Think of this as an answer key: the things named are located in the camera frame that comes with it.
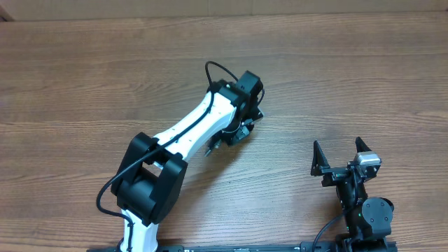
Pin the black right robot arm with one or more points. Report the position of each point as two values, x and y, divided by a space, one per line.
368 219

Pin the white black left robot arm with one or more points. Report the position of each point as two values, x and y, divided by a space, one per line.
152 171

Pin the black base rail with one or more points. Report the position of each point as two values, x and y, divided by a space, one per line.
305 246

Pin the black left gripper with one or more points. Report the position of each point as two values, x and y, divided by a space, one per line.
231 138

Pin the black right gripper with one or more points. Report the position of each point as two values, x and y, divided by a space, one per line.
334 174

